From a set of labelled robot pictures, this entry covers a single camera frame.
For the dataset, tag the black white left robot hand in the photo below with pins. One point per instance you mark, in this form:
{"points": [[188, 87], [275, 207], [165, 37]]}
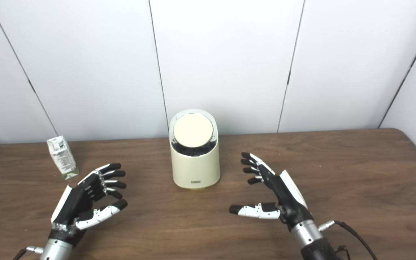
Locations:
{"points": [[74, 202]]}

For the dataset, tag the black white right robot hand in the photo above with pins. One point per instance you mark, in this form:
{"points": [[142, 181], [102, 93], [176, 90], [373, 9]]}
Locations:
{"points": [[287, 196]]}

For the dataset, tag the white green milk carton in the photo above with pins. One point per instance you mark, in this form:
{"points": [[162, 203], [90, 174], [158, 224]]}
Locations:
{"points": [[63, 159]]}

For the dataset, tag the round cream bin lid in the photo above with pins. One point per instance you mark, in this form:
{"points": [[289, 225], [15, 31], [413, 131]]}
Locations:
{"points": [[193, 130]]}

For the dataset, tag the cream-colored bin body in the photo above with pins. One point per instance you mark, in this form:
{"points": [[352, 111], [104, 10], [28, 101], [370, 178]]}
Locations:
{"points": [[195, 169]]}

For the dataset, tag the black bin liner bag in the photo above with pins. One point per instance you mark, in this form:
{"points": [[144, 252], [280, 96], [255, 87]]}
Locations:
{"points": [[193, 150]]}

